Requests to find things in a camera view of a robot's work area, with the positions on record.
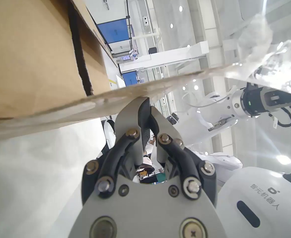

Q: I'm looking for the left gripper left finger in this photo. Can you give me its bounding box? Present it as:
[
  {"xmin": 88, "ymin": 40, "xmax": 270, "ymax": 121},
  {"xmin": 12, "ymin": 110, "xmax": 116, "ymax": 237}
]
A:
[{"xmin": 82, "ymin": 97, "xmax": 151, "ymax": 206}]

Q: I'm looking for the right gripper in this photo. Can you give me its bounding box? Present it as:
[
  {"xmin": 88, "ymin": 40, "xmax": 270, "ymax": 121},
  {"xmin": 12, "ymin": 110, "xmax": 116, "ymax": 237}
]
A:
[{"xmin": 232, "ymin": 83, "xmax": 291, "ymax": 121}]

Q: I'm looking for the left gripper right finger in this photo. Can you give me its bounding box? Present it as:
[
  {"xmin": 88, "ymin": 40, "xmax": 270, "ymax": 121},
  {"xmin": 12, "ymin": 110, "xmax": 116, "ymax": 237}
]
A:
[{"xmin": 149, "ymin": 106, "xmax": 218, "ymax": 207}]

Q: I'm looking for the clear plastic bag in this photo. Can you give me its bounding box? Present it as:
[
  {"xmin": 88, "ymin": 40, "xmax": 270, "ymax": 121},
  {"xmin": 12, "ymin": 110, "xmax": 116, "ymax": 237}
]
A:
[{"xmin": 224, "ymin": 13, "xmax": 291, "ymax": 93}]

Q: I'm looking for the large brown cardboard carton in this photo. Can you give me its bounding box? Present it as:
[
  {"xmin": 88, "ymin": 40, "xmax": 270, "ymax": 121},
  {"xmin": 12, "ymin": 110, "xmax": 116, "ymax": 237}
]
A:
[{"xmin": 0, "ymin": 0, "xmax": 235, "ymax": 146}]

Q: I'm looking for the person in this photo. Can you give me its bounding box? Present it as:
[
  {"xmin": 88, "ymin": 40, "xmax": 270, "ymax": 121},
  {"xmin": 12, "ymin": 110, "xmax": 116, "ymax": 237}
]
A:
[{"xmin": 136, "ymin": 136, "xmax": 167, "ymax": 183}]

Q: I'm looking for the robot body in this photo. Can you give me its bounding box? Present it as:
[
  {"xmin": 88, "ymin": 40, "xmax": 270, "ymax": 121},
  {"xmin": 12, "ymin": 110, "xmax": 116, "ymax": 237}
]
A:
[{"xmin": 216, "ymin": 145, "xmax": 291, "ymax": 238}]

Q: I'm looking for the black cable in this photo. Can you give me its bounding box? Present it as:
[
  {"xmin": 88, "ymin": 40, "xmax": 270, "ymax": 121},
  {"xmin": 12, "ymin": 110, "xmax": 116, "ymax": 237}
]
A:
[{"xmin": 276, "ymin": 106, "xmax": 291, "ymax": 128}]

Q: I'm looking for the thin white cable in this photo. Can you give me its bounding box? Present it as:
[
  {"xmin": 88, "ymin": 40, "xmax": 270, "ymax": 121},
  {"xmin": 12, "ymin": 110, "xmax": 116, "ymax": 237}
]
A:
[{"xmin": 182, "ymin": 92, "xmax": 231, "ymax": 109}]

